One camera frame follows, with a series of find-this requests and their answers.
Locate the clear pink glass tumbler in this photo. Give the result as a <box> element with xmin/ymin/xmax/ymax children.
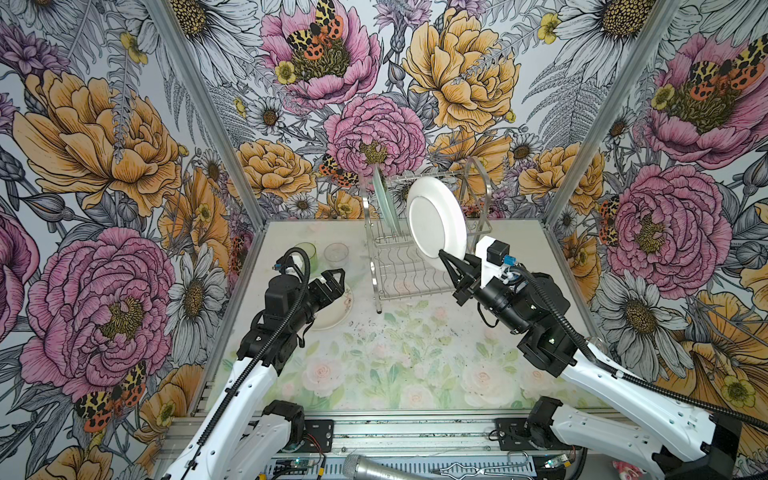
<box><xmin>323</xmin><ymin>242</ymin><xmax>350</xmax><ymax>269</ymax></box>

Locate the green glass tumbler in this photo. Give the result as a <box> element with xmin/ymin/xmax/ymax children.
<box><xmin>295</xmin><ymin>242</ymin><xmax>318</xmax><ymax>275</ymax></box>

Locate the white watermelon pattern plate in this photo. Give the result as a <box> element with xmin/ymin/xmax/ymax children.
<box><xmin>406</xmin><ymin>177</ymin><xmax>467</xmax><ymax>268</ymax></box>

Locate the teal rimmed plate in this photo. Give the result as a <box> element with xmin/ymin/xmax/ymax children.
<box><xmin>373</xmin><ymin>167</ymin><xmax>401</xmax><ymax>236</ymax></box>

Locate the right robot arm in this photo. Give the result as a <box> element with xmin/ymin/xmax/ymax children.
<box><xmin>438</xmin><ymin>251</ymin><xmax>743</xmax><ymax>479</ymax></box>

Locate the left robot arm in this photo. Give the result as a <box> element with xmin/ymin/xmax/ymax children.
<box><xmin>163</xmin><ymin>269</ymin><xmax>346</xmax><ymax>479</ymax></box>

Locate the metal two-tier dish rack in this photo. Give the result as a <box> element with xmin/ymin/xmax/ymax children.
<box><xmin>363</xmin><ymin>158</ymin><xmax>492</xmax><ymax>314</ymax></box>

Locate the pink white small toy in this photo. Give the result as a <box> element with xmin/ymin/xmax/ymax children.
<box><xmin>612</xmin><ymin>461</ymin><xmax>645</xmax><ymax>480</ymax></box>

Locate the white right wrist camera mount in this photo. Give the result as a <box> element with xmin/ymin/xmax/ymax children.
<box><xmin>474</xmin><ymin>236</ymin><xmax>520</xmax><ymax>288</ymax></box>

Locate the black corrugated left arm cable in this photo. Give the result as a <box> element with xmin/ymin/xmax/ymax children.
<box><xmin>179</xmin><ymin>247</ymin><xmax>312</xmax><ymax>480</ymax></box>

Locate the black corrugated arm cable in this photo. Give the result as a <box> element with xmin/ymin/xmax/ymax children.
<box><xmin>179</xmin><ymin>247</ymin><xmax>312</xmax><ymax>480</ymax></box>
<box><xmin>509</xmin><ymin>263</ymin><xmax>768</xmax><ymax>433</ymax></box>

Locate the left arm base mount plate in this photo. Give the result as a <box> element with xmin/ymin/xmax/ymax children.
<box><xmin>296</xmin><ymin>419</ymin><xmax>335</xmax><ymax>454</ymax></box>

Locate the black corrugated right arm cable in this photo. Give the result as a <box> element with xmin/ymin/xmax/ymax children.
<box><xmin>509</xmin><ymin>263</ymin><xmax>768</xmax><ymax>433</ymax></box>

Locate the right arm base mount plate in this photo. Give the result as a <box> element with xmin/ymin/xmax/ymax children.
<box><xmin>494</xmin><ymin>417</ymin><xmax>573</xmax><ymax>452</ymax></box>

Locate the front aluminium rail base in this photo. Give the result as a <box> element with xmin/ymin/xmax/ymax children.
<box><xmin>155</xmin><ymin>407</ymin><xmax>679</xmax><ymax>480</ymax></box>

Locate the metal wire tool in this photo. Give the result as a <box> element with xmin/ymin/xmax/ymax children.
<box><xmin>430</xmin><ymin>453</ymin><xmax>536</xmax><ymax>480</ymax></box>

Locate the right rear aluminium frame post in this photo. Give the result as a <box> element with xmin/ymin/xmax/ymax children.
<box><xmin>542</xmin><ymin>0</ymin><xmax>681</xmax><ymax>227</ymax></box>

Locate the aluminium frame post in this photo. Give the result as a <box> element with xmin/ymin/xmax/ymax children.
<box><xmin>147</xmin><ymin>1</ymin><xmax>267</xmax><ymax>234</ymax></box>
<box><xmin>542</xmin><ymin>0</ymin><xmax>681</xmax><ymax>227</ymax></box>

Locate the left rear aluminium frame post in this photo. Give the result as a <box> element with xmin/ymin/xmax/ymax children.
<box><xmin>147</xmin><ymin>1</ymin><xmax>267</xmax><ymax>234</ymax></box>

